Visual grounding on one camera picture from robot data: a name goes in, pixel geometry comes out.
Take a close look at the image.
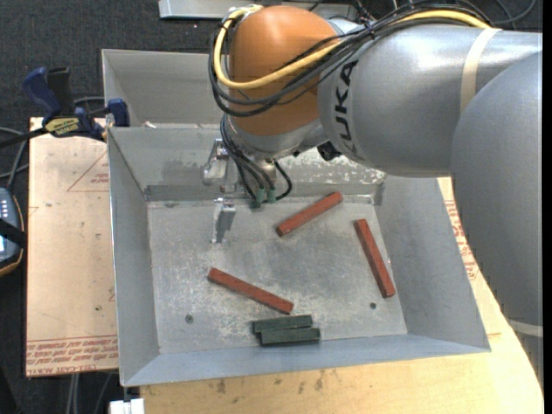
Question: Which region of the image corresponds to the dark green flat block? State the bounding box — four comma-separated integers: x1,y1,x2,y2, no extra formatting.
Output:
257,327,323,348
251,314,314,335

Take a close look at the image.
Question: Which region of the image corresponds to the red-brown flat block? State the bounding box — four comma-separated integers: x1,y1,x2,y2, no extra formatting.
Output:
206,267,296,316
353,218,398,299
275,191,345,238

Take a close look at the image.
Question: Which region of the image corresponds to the grey metal bin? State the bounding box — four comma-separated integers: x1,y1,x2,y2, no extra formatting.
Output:
101,48,492,388

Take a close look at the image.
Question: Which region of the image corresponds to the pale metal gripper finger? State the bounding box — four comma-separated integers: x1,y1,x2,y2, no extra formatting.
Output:
210,196,223,245
216,199,238,244

